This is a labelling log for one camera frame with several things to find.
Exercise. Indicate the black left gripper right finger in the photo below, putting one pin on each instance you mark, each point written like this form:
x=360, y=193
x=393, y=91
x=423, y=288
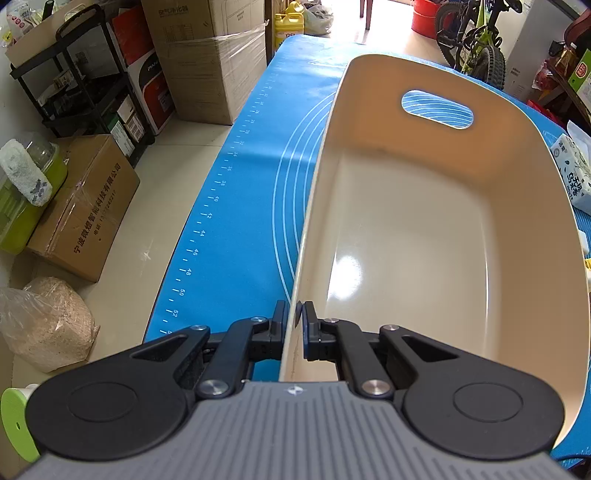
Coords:
x=459, y=402

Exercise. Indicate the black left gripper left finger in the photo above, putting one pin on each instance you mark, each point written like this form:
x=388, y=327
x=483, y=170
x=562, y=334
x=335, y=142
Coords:
x=132, y=401

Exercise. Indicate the beige plastic storage bin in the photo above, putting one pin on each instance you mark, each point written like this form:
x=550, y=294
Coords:
x=436, y=205

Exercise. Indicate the clear bag of grain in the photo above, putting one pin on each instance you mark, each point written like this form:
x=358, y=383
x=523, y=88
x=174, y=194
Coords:
x=47, y=324

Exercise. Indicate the blue silicone table mat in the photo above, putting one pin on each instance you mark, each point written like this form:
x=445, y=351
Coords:
x=237, y=255

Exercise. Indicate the small brown cardboard box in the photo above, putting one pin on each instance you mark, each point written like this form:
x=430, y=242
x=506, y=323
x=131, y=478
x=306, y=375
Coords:
x=77, y=229

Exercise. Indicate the green container with clear lid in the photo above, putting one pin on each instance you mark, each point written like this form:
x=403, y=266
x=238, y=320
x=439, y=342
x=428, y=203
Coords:
x=18, y=217

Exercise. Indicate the rolled white towel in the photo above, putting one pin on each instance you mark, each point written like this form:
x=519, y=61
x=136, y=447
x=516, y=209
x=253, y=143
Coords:
x=24, y=174

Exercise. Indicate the tissue pack with blue print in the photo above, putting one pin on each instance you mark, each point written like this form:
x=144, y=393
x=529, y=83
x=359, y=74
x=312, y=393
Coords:
x=571, y=153

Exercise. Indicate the red and white appliance box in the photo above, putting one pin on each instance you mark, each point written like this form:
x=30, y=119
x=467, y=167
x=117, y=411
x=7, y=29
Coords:
x=143, y=66

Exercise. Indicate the black metal shelf rack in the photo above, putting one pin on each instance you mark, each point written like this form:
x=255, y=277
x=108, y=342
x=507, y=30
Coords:
x=71, y=70

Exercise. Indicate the green and white carton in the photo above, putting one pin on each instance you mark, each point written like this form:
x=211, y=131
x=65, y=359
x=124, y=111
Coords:
x=580, y=79

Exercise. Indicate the large taped cardboard box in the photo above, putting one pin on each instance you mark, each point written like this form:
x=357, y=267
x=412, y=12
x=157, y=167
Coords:
x=212, y=54

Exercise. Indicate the white chest freezer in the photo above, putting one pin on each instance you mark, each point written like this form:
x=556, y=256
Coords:
x=527, y=37

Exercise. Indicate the green and black bicycle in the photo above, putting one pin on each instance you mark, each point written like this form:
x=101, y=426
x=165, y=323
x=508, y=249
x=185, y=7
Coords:
x=468, y=37

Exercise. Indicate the red bucket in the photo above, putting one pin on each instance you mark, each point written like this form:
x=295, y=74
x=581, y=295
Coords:
x=424, y=17

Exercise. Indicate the yellow oil jug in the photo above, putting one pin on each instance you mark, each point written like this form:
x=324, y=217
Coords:
x=289, y=23

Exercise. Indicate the white plastic bag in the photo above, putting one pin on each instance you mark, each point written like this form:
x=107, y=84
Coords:
x=317, y=18

